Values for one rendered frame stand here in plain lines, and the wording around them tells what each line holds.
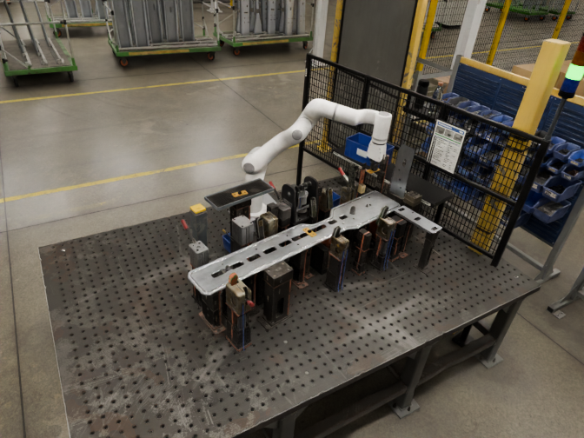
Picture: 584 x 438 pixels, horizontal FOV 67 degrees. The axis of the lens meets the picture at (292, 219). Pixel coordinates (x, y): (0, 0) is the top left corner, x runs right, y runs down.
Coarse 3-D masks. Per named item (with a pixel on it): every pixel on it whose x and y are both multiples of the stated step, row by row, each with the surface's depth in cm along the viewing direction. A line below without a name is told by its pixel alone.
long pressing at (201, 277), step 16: (336, 208) 264; (368, 208) 267; (304, 224) 248; (320, 224) 250; (336, 224) 251; (352, 224) 252; (272, 240) 235; (288, 240) 236; (304, 240) 237; (320, 240) 238; (224, 256) 221; (240, 256) 222; (272, 256) 223; (288, 256) 225; (192, 272) 210; (208, 272) 211; (240, 272) 212; (256, 272) 214; (208, 288) 202; (224, 288) 204
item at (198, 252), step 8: (192, 248) 216; (200, 248) 216; (192, 256) 218; (200, 256) 215; (208, 256) 218; (192, 264) 222; (200, 264) 218; (192, 296) 238; (200, 296) 229; (200, 304) 232
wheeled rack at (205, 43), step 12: (108, 0) 799; (216, 0) 795; (216, 12) 806; (204, 24) 888; (180, 36) 883; (204, 36) 896; (120, 48) 775; (132, 48) 783; (144, 48) 792; (156, 48) 801; (168, 48) 808; (192, 48) 821; (204, 48) 828; (216, 48) 838; (120, 60) 782
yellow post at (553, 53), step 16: (544, 48) 218; (560, 48) 213; (544, 64) 221; (560, 64) 220; (544, 80) 223; (528, 96) 231; (544, 96) 228; (528, 112) 234; (528, 128) 237; (512, 144) 246; (528, 144) 246; (496, 176) 259; (512, 176) 253; (480, 224) 278; (496, 224) 276
